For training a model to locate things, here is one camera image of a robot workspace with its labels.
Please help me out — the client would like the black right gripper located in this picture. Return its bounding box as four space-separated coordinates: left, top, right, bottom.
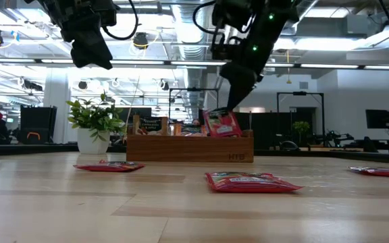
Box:
219 20 285 111

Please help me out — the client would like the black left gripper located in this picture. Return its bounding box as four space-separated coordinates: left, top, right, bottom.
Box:
47 0 113 70

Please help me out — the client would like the red strawberry tea packet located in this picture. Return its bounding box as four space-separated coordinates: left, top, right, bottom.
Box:
73 159 146 173
205 171 304 194
202 107 243 138
347 165 389 179

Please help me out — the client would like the wooden tea organizer box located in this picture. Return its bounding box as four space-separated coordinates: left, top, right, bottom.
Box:
126 130 255 163

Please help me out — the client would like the beige vanilla tea packet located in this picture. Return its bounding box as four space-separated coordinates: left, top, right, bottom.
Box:
132 115 170 136

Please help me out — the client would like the black partition screen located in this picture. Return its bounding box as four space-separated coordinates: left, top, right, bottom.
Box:
241 110 317 140

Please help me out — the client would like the white building column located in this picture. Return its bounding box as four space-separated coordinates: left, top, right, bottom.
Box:
43 67 72 144

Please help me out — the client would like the small green background plant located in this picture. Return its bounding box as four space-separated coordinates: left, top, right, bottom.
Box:
291 120 311 136

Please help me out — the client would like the black equipment case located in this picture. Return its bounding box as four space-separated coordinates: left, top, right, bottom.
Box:
19 105 58 144

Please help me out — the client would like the green plant in white pot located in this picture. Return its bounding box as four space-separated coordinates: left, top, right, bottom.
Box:
65 91 128 156

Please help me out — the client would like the dark background desk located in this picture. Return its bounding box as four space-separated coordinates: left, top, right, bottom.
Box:
353 136 389 155

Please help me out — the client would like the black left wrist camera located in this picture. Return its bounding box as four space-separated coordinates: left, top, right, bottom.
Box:
91 0 118 28

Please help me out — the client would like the black metal frame stand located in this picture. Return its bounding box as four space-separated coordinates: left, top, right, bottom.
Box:
168 87 220 136
276 90 326 146

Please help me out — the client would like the yellow hanging cord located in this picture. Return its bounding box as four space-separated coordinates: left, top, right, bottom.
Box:
284 49 292 85

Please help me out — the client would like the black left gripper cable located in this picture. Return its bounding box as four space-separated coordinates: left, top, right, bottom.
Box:
101 0 140 41

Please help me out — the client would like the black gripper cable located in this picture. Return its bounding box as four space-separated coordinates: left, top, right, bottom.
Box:
101 0 140 41
192 0 217 34

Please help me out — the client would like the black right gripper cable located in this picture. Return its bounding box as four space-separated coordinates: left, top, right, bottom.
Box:
192 0 217 34

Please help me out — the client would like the black wall monitor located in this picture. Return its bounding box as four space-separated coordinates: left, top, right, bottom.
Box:
365 109 389 130

